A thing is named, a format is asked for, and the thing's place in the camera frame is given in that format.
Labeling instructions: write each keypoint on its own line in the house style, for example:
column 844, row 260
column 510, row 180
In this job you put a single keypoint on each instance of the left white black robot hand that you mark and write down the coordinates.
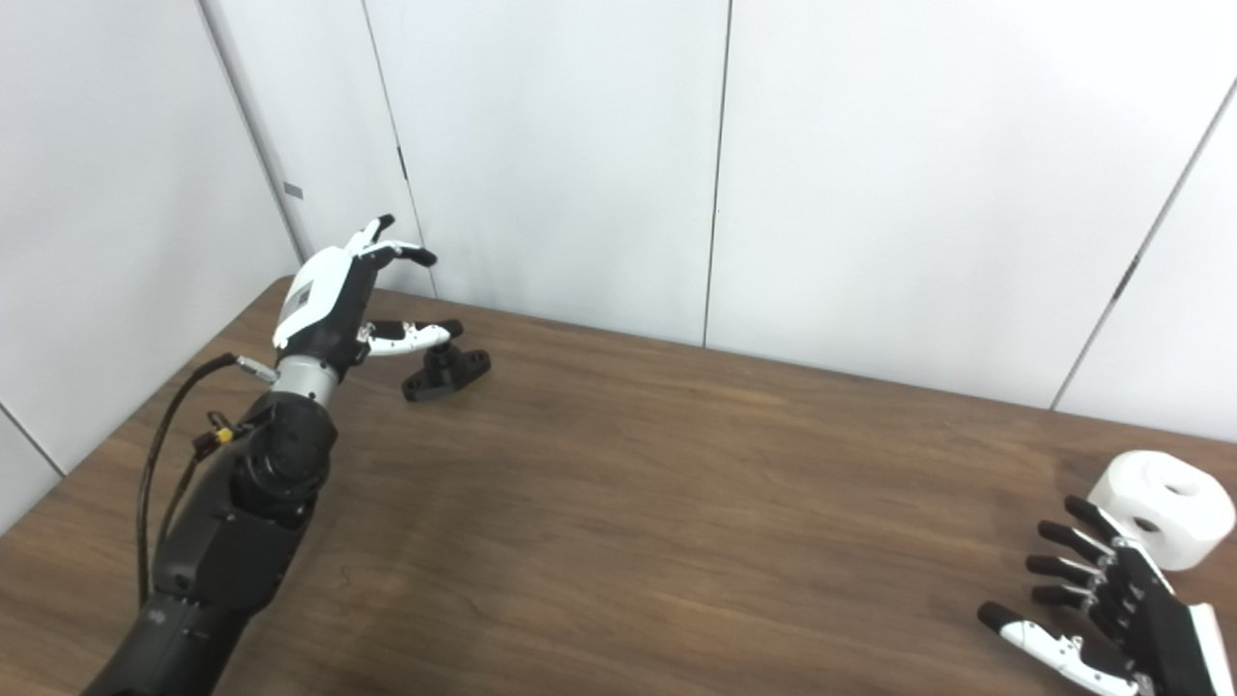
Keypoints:
column 324, row 309

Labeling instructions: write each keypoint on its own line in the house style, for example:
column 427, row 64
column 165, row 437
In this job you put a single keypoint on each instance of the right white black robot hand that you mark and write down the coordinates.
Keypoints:
column 1150, row 619

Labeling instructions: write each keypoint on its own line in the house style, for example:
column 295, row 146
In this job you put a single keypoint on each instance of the round white holed piece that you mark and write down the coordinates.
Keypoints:
column 1193, row 536

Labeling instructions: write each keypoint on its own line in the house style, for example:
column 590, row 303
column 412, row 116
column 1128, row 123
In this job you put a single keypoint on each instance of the black flanged holder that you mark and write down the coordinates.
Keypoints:
column 454, row 372

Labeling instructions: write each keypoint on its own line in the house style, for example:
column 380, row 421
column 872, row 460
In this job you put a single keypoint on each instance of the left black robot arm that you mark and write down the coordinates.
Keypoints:
column 232, row 541

